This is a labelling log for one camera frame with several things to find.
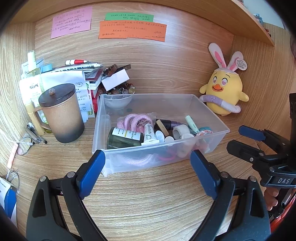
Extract blue washi tape roll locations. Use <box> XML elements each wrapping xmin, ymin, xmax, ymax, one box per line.
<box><xmin>199</xmin><ymin>126</ymin><xmax>213</xmax><ymax>135</ymax></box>

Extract pale green tube stick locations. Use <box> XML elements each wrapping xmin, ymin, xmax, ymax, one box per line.
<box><xmin>185</xmin><ymin>115</ymin><xmax>199</xmax><ymax>133</ymax></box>

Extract white tape roll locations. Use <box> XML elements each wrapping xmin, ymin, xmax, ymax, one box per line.
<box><xmin>172</xmin><ymin>124</ymin><xmax>190</xmax><ymax>140</ymax></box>

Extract white ointment tube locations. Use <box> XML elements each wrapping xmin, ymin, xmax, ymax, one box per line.
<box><xmin>141</xmin><ymin>123</ymin><xmax>159</xmax><ymax>146</ymax></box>

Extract dark green glass bottle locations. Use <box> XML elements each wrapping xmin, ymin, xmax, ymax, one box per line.
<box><xmin>107</xmin><ymin>128</ymin><xmax>144</xmax><ymax>149</ymax></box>

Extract pink braided rope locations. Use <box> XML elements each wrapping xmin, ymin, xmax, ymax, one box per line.
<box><xmin>115</xmin><ymin>113</ymin><xmax>155</xmax><ymax>166</ymax></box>

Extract white pill bottle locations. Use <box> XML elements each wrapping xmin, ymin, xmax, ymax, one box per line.
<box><xmin>177</xmin><ymin>133</ymin><xmax>196</xmax><ymax>158</ymax></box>

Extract pink scissors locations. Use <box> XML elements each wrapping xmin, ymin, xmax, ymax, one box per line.
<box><xmin>158</xmin><ymin>150</ymin><xmax>177</xmax><ymax>162</ymax></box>

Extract person's right hand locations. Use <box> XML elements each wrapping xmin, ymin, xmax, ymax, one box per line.
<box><xmin>264</xmin><ymin>187</ymin><xmax>279</xmax><ymax>211</ymax></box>

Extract blue white paper box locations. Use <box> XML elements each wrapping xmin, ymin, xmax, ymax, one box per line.
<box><xmin>0</xmin><ymin>177</ymin><xmax>18</xmax><ymax>227</ymax></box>

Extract yellow chick plush toy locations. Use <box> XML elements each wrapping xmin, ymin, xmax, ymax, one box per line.
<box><xmin>199</xmin><ymin>43</ymin><xmax>249</xmax><ymax>116</ymax></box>

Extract eyeglasses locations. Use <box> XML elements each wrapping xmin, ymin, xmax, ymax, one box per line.
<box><xmin>16</xmin><ymin>123</ymin><xmax>48</xmax><ymax>156</ymax></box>

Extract brown ceramic lidded mug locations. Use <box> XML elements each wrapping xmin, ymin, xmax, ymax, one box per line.
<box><xmin>33</xmin><ymin>83</ymin><xmax>85</xmax><ymax>143</ymax></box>

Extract yellow lip balm stick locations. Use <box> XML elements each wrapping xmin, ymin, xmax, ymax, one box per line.
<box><xmin>25</xmin><ymin>101</ymin><xmax>45</xmax><ymax>136</ymax></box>

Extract clear plastic storage box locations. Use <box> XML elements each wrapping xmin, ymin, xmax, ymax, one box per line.
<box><xmin>92</xmin><ymin>93</ymin><xmax>231</xmax><ymax>178</ymax></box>

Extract green spray bottle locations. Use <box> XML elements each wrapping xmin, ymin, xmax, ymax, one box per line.
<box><xmin>19</xmin><ymin>50</ymin><xmax>52</xmax><ymax>133</ymax></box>

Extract white glass bowl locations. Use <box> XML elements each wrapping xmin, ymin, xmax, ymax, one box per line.
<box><xmin>104</xmin><ymin>94</ymin><xmax>133</xmax><ymax>110</ymax></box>

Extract stack of papers and books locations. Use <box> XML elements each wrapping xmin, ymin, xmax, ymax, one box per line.
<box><xmin>21</xmin><ymin>62</ymin><xmax>93</xmax><ymax>121</ymax></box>

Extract white small carton box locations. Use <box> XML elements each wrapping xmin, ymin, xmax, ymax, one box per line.
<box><xmin>101</xmin><ymin>69</ymin><xmax>130</xmax><ymax>91</ymax></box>

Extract red white marker pen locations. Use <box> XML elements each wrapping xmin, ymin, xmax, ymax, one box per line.
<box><xmin>65</xmin><ymin>59</ymin><xmax>89</xmax><ymax>65</ymax></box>

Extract green sticky note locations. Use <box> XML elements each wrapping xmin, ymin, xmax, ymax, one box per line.
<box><xmin>105</xmin><ymin>12</ymin><xmax>154</xmax><ymax>22</ymax></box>

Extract orange sticky note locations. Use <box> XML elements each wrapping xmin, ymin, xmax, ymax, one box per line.
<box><xmin>98</xmin><ymin>20</ymin><xmax>167</xmax><ymax>42</ymax></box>

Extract pink sticky note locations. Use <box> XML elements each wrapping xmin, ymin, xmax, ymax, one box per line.
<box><xmin>51</xmin><ymin>6</ymin><xmax>92</xmax><ymax>39</ymax></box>

